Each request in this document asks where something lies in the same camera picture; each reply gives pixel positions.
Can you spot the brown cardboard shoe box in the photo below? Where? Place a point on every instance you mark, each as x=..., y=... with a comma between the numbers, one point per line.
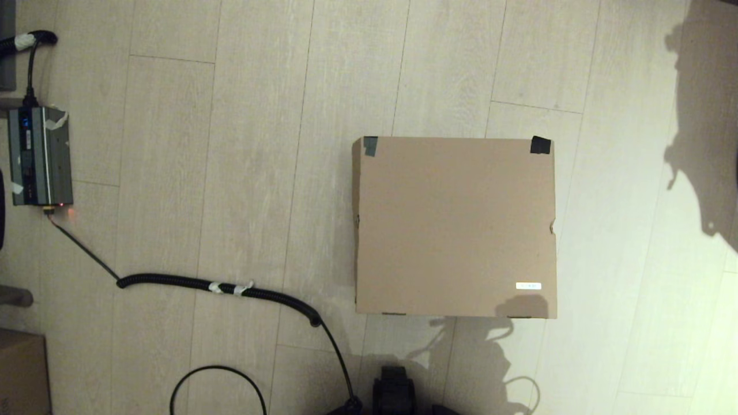
x=450, y=230

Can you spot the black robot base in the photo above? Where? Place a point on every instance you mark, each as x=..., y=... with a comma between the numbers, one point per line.
x=395, y=392

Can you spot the small brown cardboard box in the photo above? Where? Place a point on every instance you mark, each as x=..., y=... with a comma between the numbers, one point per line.
x=23, y=374

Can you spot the grey power supply unit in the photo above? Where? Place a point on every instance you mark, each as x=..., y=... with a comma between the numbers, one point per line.
x=40, y=155

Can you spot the grey furniture foot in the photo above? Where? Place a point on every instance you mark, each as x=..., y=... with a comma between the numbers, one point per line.
x=14, y=295

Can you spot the dark grey panel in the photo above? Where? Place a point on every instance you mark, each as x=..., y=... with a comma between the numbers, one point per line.
x=7, y=46

